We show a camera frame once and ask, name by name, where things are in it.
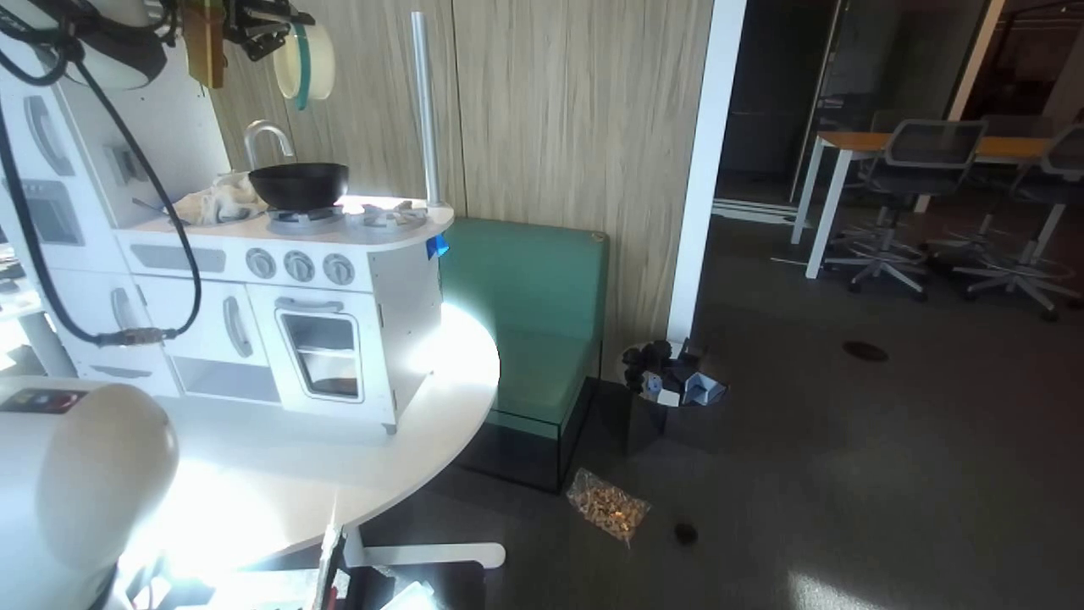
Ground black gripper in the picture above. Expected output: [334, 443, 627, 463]
[223, 0, 319, 61]

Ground white bowl with green stripe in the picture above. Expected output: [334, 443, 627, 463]
[267, 14, 340, 114]

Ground black cooking pot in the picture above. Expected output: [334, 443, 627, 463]
[245, 160, 353, 218]

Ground silver toy faucet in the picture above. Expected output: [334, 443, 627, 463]
[240, 114, 298, 172]

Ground thin white pole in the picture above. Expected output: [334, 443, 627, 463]
[407, 12, 441, 211]

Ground crumpled beige cloth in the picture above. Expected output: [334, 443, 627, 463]
[166, 166, 272, 227]

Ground white toy kitchen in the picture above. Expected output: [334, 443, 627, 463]
[0, 0, 459, 439]

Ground round white table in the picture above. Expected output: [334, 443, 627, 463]
[0, 295, 508, 610]

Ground pile of dark gadgets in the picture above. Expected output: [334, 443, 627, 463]
[619, 336, 729, 410]

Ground black storage bin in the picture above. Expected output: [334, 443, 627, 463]
[622, 388, 724, 455]

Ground gold speckled floor mat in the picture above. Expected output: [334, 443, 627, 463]
[564, 467, 653, 550]

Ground wood top desk white legs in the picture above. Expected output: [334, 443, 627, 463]
[790, 126, 1084, 280]

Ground grey mesh office chair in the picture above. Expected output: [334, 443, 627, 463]
[826, 114, 986, 297]
[952, 120, 1084, 319]

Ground dark round floor cover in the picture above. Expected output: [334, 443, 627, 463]
[841, 336, 892, 365]

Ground white wall post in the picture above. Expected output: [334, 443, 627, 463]
[663, 0, 753, 349]

